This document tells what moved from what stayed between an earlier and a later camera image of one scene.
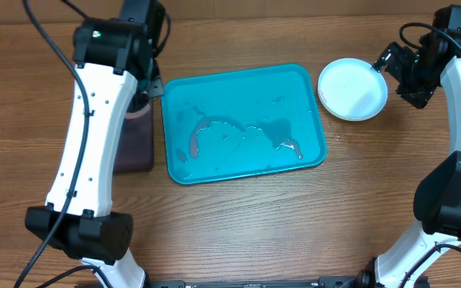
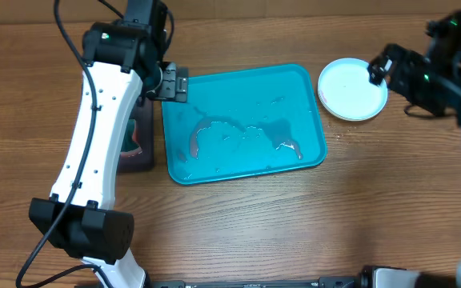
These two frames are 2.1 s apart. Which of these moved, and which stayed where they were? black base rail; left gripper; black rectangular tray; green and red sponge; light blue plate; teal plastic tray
Moved: left gripper; green and red sponge
Stayed: light blue plate; black rectangular tray; teal plastic tray; black base rail
